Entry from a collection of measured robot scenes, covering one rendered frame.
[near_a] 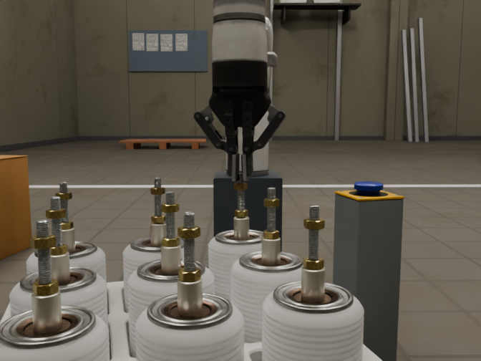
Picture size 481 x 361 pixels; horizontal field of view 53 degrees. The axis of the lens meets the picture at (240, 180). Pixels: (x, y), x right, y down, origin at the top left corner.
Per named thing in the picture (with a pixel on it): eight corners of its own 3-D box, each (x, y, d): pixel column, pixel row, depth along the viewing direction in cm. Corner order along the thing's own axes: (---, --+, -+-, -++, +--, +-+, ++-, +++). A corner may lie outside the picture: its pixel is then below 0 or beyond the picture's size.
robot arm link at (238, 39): (278, 68, 72) (278, 25, 71) (270, 59, 61) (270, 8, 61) (217, 69, 74) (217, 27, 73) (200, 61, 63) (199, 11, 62)
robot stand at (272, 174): (216, 296, 115) (215, 170, 111) (275, 296, 115) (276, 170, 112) (214, 320, 101) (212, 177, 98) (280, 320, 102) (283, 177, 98)
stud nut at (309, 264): (325, 265, 46) (325, 257, 46) (322, 271, 45) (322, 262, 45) (304, 263, 47) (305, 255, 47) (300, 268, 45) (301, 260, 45)
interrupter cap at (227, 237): (268, 233, 73) (268, 228, 72) (268, 247, 65) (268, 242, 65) (217, 233, 73) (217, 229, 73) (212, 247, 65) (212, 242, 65)
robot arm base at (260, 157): (225, 171, 109) (225, 94, 107) (267, 171, 109) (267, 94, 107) (225, 176, 100) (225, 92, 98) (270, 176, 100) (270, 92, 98)
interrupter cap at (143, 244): (157, 237, 71) (157, 232, 71) (198, 244, 67) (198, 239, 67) (118, 248, 64) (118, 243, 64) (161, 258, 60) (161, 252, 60)
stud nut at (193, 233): (177, 238, 41) (177, 229, 41) (178, 234, 43) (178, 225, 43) (200, 238, 41) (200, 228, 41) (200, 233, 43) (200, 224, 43)
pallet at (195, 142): (207, 145, 719) (207, 138, 718) (205, 149, 640) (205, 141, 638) (128, 145, 716) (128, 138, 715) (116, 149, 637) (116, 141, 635)
